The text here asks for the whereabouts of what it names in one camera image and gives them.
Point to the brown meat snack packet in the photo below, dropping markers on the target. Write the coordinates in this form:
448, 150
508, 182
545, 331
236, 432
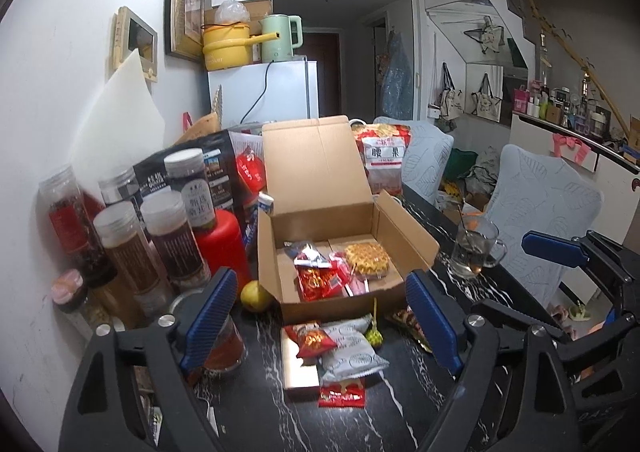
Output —
407, 327

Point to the pile of clothes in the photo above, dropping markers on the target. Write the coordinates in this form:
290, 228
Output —
482, 177

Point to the white snack packet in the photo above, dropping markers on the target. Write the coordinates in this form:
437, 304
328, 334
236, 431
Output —
350, 352

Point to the red cone-shaped snack packet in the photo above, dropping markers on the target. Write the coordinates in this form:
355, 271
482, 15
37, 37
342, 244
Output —
360, 288

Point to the green bag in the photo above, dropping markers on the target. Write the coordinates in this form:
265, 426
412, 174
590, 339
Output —
457, 165

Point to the clear-wrapped waffle packet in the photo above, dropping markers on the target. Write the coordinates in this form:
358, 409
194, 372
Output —
367, 259

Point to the pale green kettle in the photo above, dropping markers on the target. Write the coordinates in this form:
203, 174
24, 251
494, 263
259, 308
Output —
277, 40

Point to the red and gold candy packet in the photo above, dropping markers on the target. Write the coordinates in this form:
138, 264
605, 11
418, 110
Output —
317, 282

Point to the pink slipper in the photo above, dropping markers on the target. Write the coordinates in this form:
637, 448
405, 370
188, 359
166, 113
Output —
560, 316

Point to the blue plastic bag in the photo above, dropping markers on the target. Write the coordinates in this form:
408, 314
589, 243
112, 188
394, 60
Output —
397, 77

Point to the metal spoon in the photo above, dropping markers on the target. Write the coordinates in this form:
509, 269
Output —
465, 227

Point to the white counter cabinet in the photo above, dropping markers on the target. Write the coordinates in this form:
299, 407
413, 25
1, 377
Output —
615, 192

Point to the red printed bag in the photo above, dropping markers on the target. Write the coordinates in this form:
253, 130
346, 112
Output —
250, 165

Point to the small red candy packet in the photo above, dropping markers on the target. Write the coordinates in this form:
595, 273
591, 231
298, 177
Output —
310, 338

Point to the tall jar with brown contents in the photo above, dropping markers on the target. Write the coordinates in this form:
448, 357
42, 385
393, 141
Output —
130, 262

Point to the clear plastic bag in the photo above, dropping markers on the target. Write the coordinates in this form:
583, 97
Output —
232, 12

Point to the small jar with reddish lid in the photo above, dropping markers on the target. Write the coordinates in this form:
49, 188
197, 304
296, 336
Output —
75, 294

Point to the open jar with orange contents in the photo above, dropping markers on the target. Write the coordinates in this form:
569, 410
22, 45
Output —
227, 352

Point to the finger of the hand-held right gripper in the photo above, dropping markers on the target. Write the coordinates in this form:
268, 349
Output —
550, 251
520, 316

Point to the green lollipop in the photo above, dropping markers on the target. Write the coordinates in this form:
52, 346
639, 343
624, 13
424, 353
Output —
373, 336

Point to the row of cosmetic bottles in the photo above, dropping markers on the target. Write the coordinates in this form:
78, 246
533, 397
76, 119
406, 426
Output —
560, 110

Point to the cardboard box on fridge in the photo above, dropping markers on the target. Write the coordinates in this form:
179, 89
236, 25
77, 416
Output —
260, 12

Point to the small white milk bottle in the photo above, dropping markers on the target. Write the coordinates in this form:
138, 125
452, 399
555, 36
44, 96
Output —
266, 209

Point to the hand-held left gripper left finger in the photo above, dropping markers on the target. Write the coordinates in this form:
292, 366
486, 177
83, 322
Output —
207, 317

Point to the white fridge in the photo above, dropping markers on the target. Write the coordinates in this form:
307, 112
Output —
290, 92

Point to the glass mug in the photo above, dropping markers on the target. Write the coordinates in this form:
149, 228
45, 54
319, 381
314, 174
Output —
472, 252

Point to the yellow lemon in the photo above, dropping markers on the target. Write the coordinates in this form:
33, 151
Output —
256, 297

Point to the green slipper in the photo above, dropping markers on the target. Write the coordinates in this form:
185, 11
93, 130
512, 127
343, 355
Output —
580, 311

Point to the brown door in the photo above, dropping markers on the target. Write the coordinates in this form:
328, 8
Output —
322, 72

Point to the woven fan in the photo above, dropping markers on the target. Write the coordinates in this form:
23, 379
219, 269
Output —
217, 105

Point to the yellow bamboo decoration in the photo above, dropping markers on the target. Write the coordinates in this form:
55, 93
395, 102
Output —
590, 72

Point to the canvas tote bag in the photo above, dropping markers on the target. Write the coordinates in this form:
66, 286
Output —
486, 102
450, 100

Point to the tall jar with red contents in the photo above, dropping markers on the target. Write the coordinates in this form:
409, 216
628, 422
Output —
70, 222

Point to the silver snack packet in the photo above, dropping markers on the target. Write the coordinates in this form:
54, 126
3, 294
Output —
306, 252

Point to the yellow pot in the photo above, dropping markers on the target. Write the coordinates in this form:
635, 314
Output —
222, 50

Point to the brown paper bag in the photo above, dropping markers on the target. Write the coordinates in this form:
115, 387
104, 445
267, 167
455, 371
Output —
200, 130

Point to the white foam board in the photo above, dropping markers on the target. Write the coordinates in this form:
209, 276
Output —
120, 127

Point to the chair with light blue cover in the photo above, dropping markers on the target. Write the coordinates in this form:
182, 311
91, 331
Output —
425, 152
540, 197

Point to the black product box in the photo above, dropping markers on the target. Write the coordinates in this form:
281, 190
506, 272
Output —
225, 172

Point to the small cardboard box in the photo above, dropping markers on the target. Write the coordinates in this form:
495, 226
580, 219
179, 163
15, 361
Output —
635, 135

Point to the red bottle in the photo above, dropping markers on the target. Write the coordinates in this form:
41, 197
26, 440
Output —
220, 247

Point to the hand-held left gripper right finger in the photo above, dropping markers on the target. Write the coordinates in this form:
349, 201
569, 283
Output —
435, 322

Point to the tall clear-lid jar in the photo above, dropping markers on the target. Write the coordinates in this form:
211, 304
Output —
119, 187

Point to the small wall intercom panel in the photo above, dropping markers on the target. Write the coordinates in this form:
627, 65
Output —
135, 40

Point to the tall jar with grey label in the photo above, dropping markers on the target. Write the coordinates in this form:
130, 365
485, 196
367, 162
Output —
192, 187

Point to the pink bow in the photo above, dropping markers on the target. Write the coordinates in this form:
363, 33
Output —
572, 147

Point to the large red nut bag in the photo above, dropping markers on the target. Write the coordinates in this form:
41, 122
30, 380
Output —
385, 157

